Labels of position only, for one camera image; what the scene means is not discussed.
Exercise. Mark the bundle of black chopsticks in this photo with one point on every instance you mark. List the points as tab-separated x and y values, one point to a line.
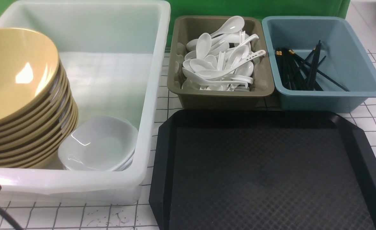
300	74

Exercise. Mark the blue plastic chopstick bin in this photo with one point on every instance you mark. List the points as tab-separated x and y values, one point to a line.
346	62

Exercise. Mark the stack of yellow noodle bowls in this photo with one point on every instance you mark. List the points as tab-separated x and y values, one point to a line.
37	108

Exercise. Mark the olive plastic spoon bin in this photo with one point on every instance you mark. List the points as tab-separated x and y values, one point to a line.
187	28

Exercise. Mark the white ceramic soup spoon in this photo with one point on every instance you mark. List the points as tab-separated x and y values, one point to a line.
232	25

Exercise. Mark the white dishes in tub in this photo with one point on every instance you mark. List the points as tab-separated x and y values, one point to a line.
102	143

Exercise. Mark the black plastic serving tray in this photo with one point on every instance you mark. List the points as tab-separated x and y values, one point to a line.
262	170

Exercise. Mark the pile of white spoons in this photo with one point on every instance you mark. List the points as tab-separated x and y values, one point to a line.
222	63

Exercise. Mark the large white plastic tub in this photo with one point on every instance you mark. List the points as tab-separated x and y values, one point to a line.
112	51

